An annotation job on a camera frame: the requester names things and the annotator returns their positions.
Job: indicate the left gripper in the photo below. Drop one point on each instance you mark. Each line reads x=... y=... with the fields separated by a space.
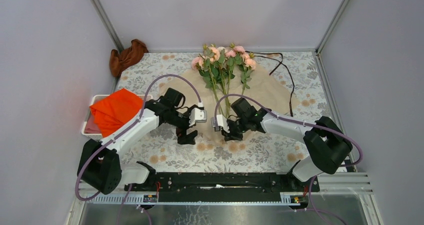
x=183 y=139

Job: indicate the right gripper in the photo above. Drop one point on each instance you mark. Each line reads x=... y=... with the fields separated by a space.
x=231 y=136

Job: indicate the peach wrapping paper sheet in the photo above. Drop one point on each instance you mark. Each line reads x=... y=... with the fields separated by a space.
x=264 y=88

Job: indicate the pink fake flower bunch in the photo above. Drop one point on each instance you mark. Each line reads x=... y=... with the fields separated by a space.
x=238 y=57

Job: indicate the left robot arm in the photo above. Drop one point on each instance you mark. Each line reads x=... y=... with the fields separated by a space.
x=100 y=164

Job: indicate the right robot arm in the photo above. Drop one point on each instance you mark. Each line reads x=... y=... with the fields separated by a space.
x=327 y=146

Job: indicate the orange cloth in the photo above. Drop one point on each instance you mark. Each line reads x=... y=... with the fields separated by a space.
x=115 y=110

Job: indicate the floral patterned table mat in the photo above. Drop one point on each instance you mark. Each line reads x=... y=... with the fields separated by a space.
x=258 y=152

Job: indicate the white plastic basket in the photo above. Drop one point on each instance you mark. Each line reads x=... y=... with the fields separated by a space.
x=89 y=128

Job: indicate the brown cloth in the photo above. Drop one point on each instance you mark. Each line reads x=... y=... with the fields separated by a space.
x=120 y=61

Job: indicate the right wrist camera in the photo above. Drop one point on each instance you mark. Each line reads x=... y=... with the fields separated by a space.
x=219 y=123

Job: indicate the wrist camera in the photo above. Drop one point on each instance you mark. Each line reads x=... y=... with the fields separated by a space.
x=197 y=115
x=219 y=123

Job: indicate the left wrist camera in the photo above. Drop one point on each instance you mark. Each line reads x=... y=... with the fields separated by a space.
x=197 y=115

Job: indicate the black mounting base rail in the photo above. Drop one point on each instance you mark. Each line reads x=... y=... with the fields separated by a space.
x=227 y=187

